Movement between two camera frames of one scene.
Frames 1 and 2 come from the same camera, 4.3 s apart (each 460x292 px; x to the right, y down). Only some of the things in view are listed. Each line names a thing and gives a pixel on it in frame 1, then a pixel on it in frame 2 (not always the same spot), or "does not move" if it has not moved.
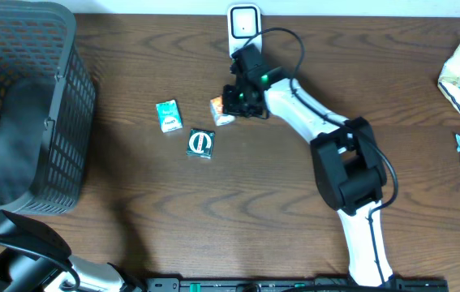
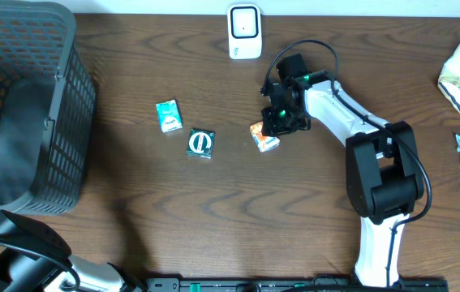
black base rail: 293,285 does not move
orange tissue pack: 219,116 → 263,142
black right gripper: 230,109 → 270,126
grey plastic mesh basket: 32,106 does not move
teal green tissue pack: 169,116 does not move
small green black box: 200,143 does not move
